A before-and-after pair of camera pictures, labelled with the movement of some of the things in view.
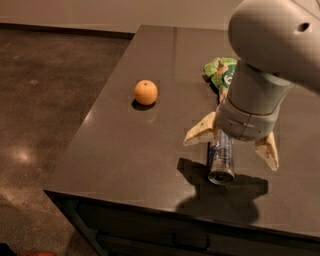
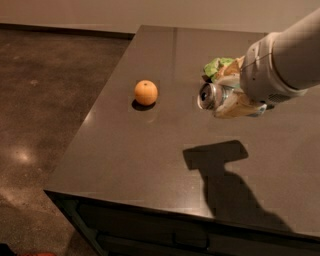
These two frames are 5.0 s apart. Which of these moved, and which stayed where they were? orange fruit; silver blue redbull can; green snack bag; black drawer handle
Moved: silver blue redbull can
Stayed: green snack bag; black drawer handle; orange fruit
